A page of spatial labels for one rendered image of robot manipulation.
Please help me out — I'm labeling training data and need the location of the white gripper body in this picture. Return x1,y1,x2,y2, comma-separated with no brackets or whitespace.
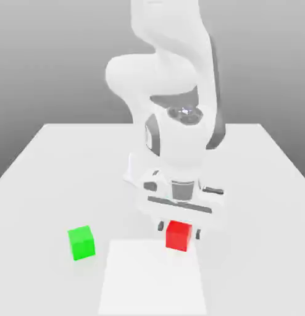
139,194,222,230

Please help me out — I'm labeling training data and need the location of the small red cube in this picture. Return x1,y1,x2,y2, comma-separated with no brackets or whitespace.
165,220,193,253

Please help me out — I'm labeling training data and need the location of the small green cube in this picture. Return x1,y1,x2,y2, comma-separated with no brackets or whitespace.
67,225,96,262

